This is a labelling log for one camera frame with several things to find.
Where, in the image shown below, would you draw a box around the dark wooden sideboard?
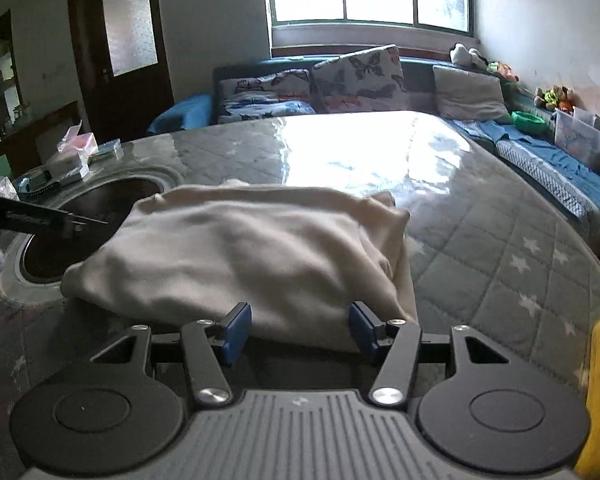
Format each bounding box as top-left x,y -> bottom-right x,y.
0,100 -> 84,177

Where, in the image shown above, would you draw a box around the clear storage box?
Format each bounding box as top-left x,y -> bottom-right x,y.
554,107 -> 600,166

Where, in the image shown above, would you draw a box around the cream sweatshirt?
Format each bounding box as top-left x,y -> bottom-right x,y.
60,182 -> 421,354

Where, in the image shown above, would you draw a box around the round black table insert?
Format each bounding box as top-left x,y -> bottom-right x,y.
19,175 -> 167,284

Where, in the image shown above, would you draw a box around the green yellow plush toys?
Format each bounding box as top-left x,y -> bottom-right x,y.
534,85 -> 576,111

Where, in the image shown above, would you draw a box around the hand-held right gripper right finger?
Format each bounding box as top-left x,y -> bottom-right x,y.
349,301 -> 556,407

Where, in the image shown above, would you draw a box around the upright butterfly print pillow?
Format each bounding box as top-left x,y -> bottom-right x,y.
311,45 -> 406,114

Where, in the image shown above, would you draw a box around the green bowl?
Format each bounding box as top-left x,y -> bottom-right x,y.
511,110 -> 551,136

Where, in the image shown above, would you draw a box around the orange green plush toy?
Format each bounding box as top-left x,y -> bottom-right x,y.
487,60 -> 521,84

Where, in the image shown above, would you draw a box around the dark wooden shelf cabinet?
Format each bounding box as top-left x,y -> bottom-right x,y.
0,10 -> 26,151

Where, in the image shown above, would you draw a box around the dark blue sofa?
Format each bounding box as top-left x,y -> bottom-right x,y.
147,52 -> 600,257

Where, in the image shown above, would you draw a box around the blue cushion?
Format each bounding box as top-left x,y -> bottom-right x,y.
147,92 -> 214,136

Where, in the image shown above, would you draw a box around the grey pillow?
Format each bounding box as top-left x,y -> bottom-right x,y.
432,65 -> 512,124

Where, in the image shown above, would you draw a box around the flat butterfly print pillow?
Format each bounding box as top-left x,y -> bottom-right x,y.
217,69 -> 316,124

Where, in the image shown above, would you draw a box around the pink tissue box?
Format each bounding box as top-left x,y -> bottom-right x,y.
47,125 -> 99,181

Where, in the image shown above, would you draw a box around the dark wooden door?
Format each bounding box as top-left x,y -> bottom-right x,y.
67,0 -> 176,129

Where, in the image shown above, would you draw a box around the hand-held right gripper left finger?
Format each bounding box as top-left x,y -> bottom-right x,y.
42,302 -> 252,408

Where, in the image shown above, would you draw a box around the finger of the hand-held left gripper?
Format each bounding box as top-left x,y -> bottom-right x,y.
64,211 -> 116,235

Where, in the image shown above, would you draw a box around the panda plush toy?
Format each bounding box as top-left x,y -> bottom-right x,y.
450,42 -> 489,69

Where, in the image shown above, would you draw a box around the blue sofa blanket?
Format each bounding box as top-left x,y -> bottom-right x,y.
450,115 -> 600,232

